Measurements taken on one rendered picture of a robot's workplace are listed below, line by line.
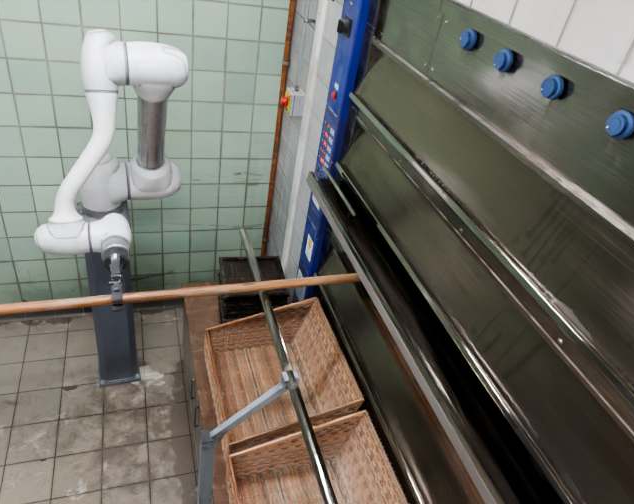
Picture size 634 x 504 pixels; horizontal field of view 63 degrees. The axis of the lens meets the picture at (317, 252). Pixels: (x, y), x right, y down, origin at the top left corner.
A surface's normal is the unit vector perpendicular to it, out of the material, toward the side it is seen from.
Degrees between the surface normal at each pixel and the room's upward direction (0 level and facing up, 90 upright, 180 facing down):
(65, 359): 0
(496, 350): 70
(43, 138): 90
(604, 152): 90
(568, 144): 90
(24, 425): 0
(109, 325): 90
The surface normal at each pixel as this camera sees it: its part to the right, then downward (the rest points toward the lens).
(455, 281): -0.83, -0.22
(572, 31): -0.94, 0.05
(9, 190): 0.29, 0.60
